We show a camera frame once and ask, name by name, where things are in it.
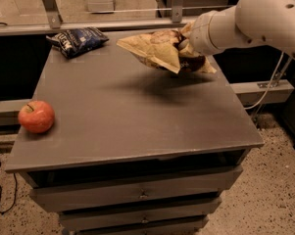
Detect metal frame rail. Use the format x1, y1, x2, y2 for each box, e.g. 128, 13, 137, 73
0, 16, 197, 36

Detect top grey drawer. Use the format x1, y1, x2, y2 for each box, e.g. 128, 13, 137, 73
30, 165, 242, 212

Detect middle grey drawer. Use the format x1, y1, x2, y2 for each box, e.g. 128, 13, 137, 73
60, 197, 221, 231

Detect grey drawer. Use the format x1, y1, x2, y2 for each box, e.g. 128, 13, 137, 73
77, 215, 208, 235
30, 165, 242, 212
60, 197, 221, 231

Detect bottom grey drawer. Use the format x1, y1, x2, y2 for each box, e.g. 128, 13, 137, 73
77, 215, 208, 235

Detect red apple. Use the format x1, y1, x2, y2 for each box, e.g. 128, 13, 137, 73
18, 101, 55, 133

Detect grey drawer cabinet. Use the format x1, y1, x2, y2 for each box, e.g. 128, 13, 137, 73
4, 26, 265, 235

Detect white cable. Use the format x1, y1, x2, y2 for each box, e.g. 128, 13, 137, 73
244, 51, 285, 111

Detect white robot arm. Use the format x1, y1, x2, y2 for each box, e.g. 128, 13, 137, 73
186, 0, 295, 60

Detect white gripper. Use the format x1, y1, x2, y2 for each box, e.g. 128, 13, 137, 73
178, 23, 200, 57

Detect brown chip bag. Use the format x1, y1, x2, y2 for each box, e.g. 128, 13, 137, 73
117, 29, 217, 73

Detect black floor cable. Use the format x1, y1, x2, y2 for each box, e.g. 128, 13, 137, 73
0, 160, 18, 215

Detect blue chip bag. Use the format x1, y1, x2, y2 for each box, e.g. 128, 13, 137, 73
46, 27, 109, 59

